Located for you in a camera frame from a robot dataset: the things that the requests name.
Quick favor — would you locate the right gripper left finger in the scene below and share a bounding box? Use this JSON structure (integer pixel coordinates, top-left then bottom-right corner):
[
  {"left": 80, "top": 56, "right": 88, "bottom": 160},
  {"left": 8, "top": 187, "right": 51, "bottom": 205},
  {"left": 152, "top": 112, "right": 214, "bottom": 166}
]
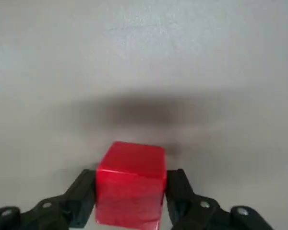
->
[{"left": 0, "top": 168, "right": 98, "bottom": 230}]

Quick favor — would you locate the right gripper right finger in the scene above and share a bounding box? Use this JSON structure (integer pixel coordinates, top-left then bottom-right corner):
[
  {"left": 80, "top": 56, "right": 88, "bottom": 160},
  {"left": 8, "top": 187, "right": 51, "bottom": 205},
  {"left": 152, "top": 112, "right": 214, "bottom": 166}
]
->
[{"left": 164, "top": 168, "right": 274, "bottom": 230}]

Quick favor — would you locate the red wooden cube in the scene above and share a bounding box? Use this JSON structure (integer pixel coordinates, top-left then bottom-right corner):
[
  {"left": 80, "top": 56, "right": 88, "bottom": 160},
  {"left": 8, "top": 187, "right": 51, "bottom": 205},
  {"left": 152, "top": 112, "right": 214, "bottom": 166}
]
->
[{"left": 95, "top": 141, "right": 168, "bottom": 230}]

